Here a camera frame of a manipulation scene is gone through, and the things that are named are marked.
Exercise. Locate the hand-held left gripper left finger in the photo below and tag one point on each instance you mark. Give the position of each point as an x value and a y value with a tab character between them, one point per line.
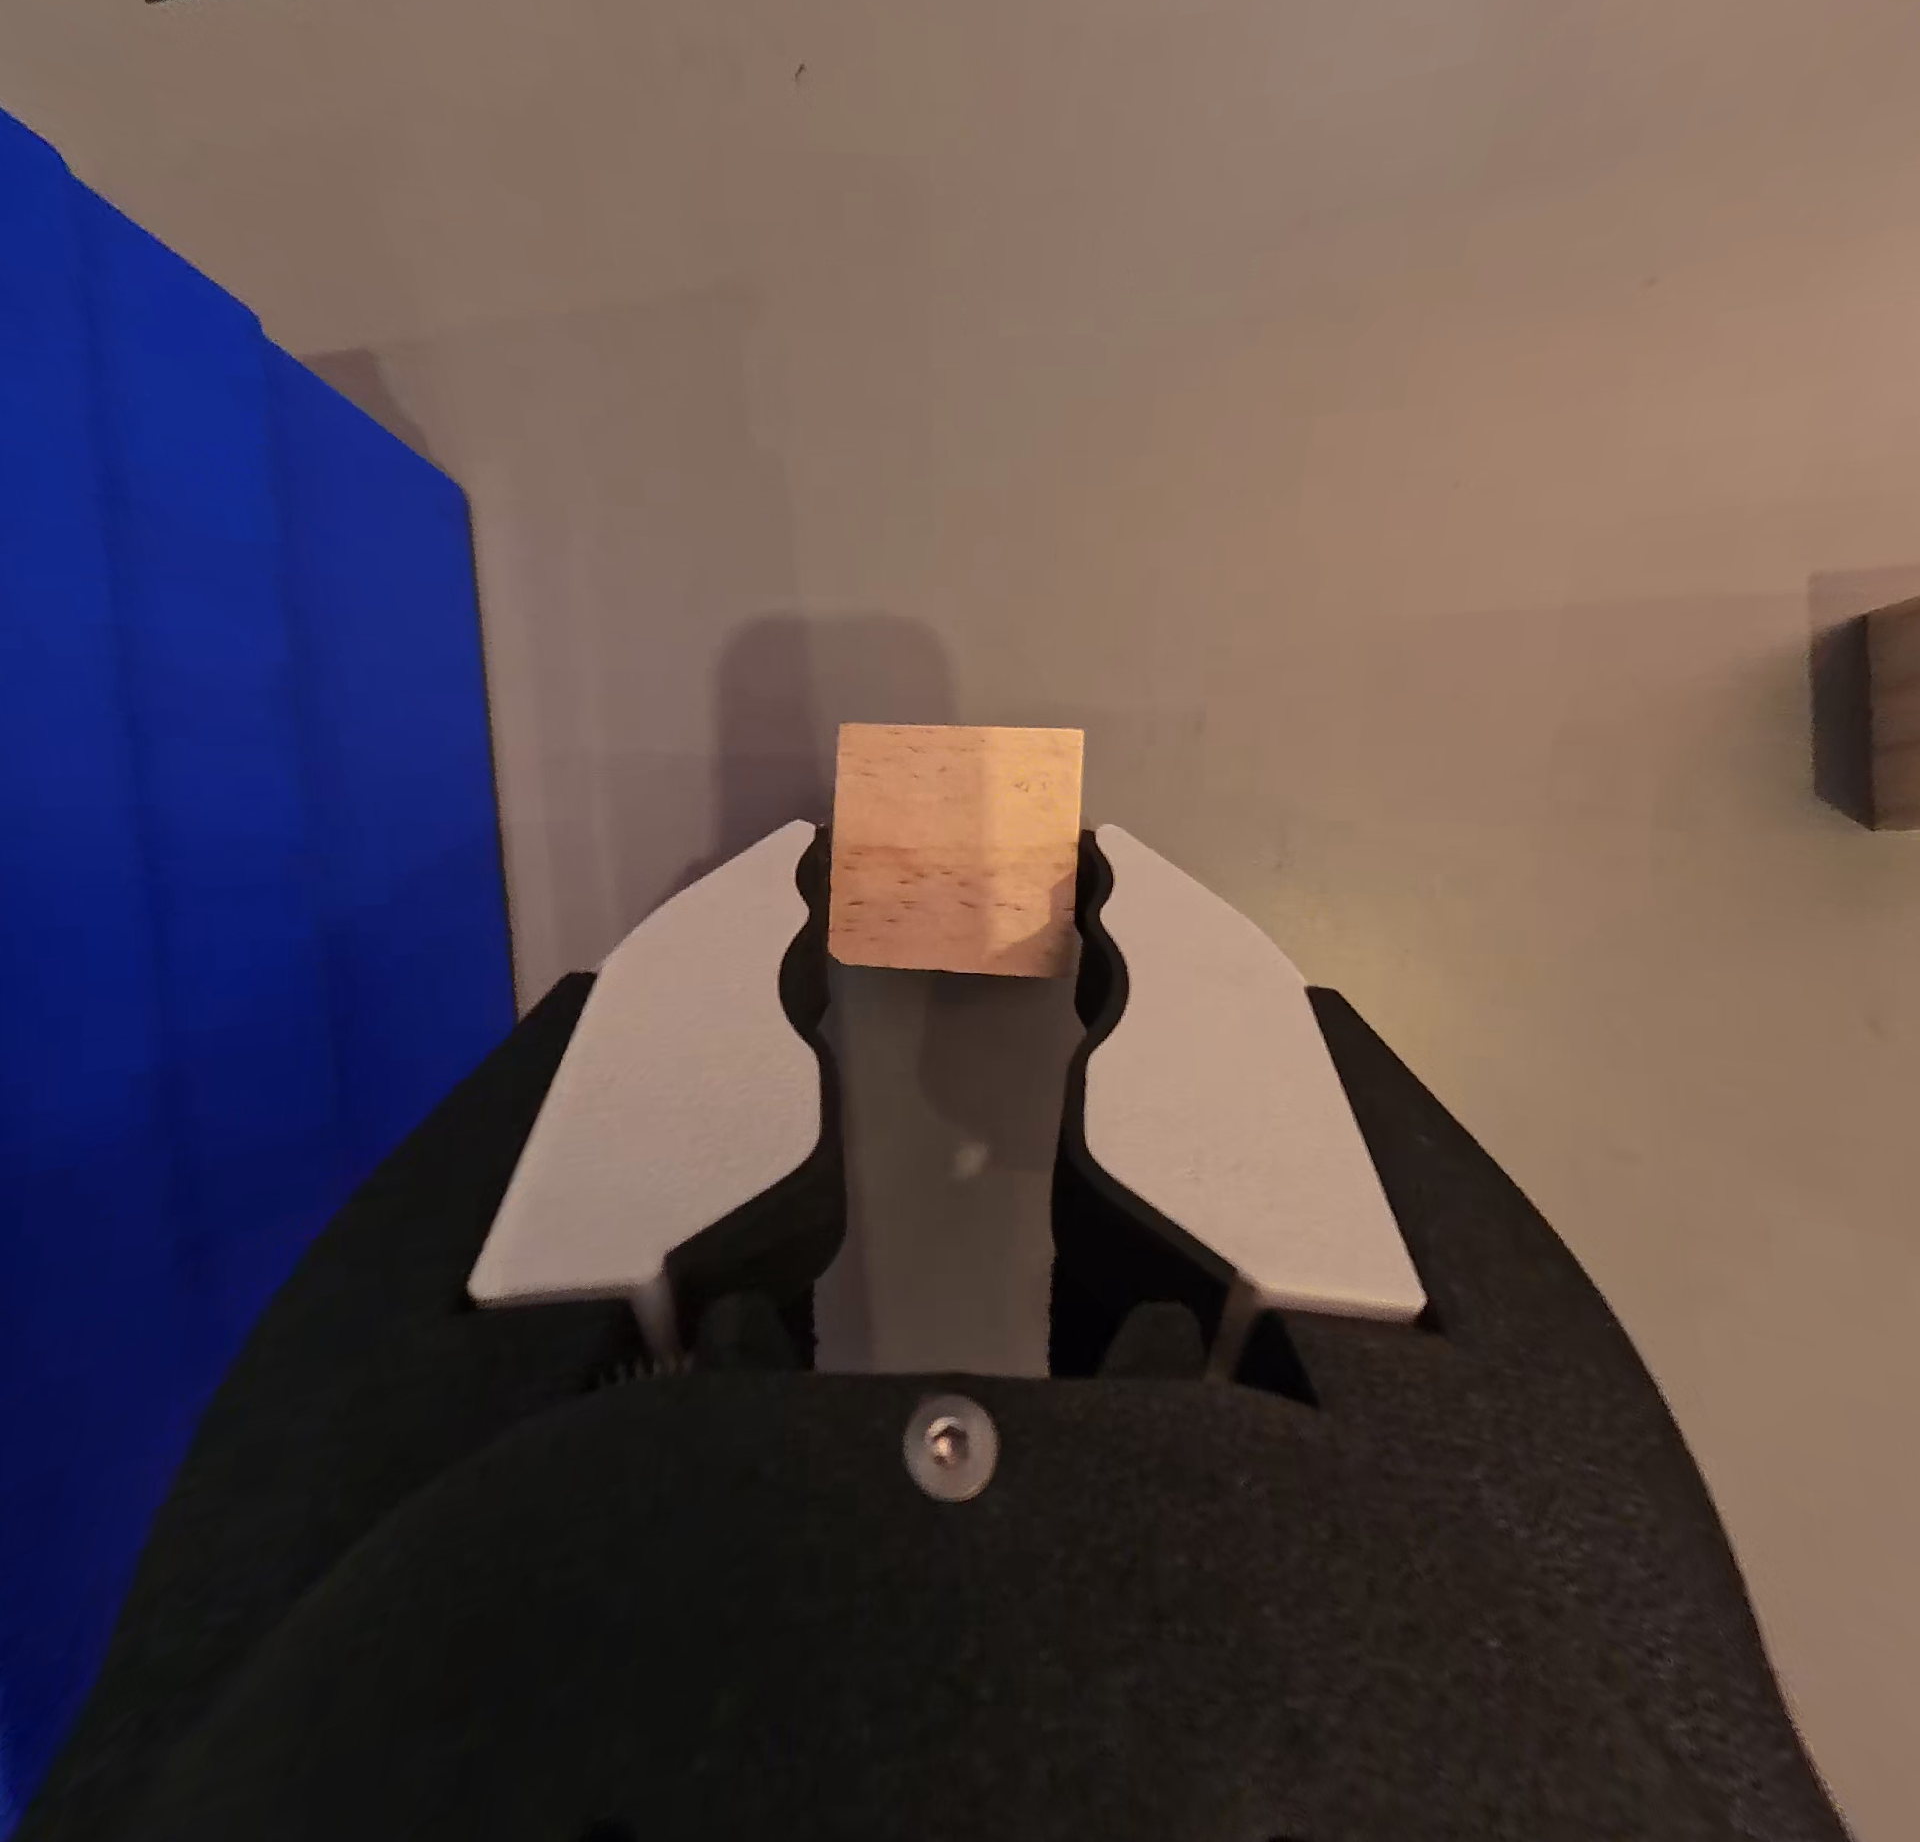
660	1107

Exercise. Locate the blue plastic bin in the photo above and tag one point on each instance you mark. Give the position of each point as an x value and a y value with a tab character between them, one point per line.
226	823

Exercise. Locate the wooden cube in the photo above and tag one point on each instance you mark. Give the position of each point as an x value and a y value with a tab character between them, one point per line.
952	852
1875	703

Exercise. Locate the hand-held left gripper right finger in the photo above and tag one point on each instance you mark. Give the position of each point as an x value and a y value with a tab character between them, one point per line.
1246	1123

